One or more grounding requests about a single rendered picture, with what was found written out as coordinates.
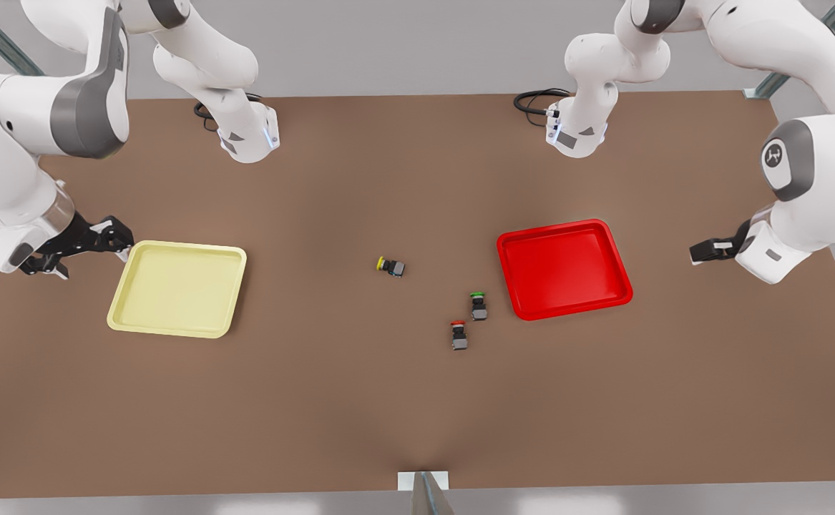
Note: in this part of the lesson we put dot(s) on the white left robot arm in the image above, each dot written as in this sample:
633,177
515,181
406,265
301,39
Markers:
818,172

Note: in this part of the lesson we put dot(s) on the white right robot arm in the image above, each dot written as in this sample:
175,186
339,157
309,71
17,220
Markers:
23,114

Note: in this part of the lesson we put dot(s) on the pale yellow square tray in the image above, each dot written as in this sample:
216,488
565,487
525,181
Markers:
177,290

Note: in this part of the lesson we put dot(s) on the red square tray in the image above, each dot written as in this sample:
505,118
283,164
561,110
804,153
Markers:
564,270

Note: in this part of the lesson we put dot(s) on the green button switch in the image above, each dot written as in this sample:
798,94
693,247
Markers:
479,307

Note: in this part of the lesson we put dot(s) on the red button switch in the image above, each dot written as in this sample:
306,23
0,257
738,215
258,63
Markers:
459,336

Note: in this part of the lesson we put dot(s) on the yellow button switch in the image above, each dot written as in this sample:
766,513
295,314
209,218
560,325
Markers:
391,267

